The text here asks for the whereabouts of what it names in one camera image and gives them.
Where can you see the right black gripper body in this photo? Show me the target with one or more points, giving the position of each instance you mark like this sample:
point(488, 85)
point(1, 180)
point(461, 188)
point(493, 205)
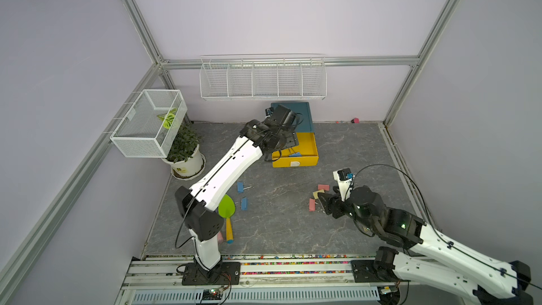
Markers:
point(339, 207)

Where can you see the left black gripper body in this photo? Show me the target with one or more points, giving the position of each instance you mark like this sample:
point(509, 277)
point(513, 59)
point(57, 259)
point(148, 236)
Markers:
point(288, 140)

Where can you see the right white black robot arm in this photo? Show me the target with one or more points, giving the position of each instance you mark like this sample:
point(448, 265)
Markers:
point(416, 251)

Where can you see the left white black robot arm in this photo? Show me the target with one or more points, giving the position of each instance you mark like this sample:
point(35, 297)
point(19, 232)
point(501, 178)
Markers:
point(198, 204)

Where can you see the pink binder clip top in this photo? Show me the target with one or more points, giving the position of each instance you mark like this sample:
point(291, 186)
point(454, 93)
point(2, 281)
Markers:
point(323, 187)

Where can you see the pink binder clip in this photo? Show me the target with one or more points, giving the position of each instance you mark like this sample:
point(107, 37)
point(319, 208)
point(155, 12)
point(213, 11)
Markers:
point(323, 187)
point(312, 205)

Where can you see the yellow binder clip center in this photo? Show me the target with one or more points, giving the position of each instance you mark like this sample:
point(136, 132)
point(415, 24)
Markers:
point(316, 194)

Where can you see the pink binder clip left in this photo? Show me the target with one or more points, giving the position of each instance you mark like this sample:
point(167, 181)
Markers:
point(312, 205)

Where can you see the teal drawer cabinet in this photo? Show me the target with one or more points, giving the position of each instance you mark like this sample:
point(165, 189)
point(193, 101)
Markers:
point(304, 121)

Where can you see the green toy shovel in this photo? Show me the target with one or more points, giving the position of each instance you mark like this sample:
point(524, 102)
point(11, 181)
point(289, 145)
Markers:
point(226, 210)

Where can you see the potted green plant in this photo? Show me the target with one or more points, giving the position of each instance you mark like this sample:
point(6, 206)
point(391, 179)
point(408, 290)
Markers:
point(185, 159)

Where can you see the pink chalk stick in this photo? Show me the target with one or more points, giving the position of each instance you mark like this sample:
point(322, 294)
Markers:
point(220, 238)

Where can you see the white mesh basket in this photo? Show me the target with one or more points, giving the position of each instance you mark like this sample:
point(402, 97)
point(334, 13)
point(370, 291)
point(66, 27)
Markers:
point(151, 124)

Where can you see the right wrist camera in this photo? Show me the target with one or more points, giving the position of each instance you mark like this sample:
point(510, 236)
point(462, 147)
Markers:
point(344, 178)

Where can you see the white wire wall shelf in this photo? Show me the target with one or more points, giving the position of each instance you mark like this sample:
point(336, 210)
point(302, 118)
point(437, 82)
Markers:
point(263, 77)

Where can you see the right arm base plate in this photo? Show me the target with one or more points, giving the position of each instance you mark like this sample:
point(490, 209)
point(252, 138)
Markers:
point(364, 272)

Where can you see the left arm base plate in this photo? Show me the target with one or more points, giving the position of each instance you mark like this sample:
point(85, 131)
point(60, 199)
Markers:
point(224, 273)

